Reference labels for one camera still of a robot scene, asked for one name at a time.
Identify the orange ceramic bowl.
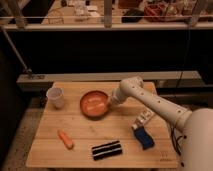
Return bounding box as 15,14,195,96
80,90,108,118

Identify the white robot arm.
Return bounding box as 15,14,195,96
109,77,213,171

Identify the white plastic cup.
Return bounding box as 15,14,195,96
46,87,64,109

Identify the orange carrot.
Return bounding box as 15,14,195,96
58,130,74,149

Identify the metal diagonal strut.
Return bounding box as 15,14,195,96
0,26,33,79

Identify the black cable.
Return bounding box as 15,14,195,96
169,124,186,158

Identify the grey metal rail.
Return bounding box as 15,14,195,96
17,71,204,91

